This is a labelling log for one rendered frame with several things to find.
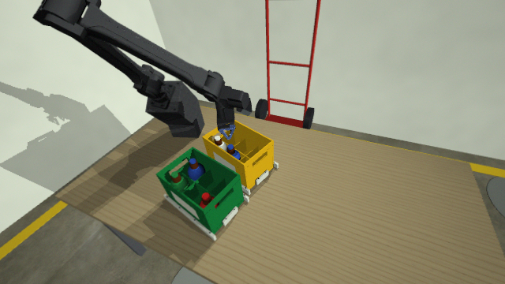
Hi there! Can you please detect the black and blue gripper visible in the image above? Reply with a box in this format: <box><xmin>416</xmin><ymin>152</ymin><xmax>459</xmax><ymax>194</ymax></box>
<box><xmin>215</xmin><ymin>105</ymin><xmax>235</xmax><ymax>140</ymax></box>

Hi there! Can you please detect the green crate with dividers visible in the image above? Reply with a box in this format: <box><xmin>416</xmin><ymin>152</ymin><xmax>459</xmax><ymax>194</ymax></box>
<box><xmin>162</xmin><ymin>150</ymin><xmax>244</xmax><ymax>234</ymax></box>

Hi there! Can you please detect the blue bottle with brown label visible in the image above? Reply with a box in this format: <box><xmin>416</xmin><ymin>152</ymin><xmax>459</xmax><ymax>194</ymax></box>
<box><xmin>188</xmin><ymin>159</ymin><xmax>206</xmax><ymax>181</ymax></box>
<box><xmin>226</xmin><ymin>144</ymin><xmax>241</xmax><ymax>160</ymax></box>

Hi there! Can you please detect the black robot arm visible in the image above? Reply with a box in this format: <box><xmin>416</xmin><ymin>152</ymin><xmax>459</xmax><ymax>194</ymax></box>
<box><xmin>32</xmin><ymin>0</ymin><xmax>252</xmax><ymax>120</ymax></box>

